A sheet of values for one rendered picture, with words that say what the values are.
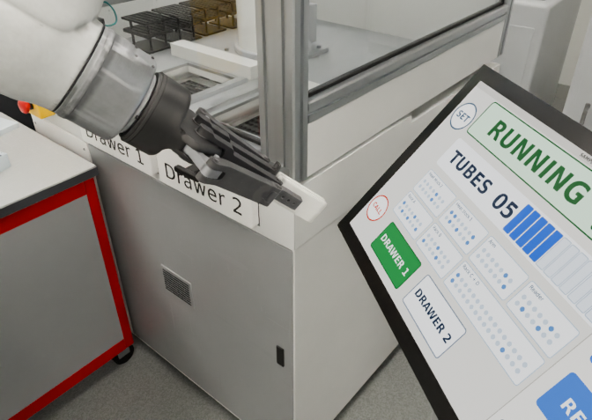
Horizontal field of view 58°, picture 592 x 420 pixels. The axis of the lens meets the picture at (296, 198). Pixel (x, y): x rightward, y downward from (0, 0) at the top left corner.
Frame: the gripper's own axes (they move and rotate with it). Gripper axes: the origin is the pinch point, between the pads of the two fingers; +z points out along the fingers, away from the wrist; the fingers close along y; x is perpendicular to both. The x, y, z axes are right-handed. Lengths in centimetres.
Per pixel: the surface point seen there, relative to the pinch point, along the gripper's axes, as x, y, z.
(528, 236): -13.9, -12.1, 16.8
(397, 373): 54, 53, 108
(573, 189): -20.2, -11.8, 16.7
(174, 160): 26, 52, 4
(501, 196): -14.8, -5.8, 16.8
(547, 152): -21.5, -5.9, 16.8
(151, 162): 32, 60, 2
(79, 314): 90, 71, 16
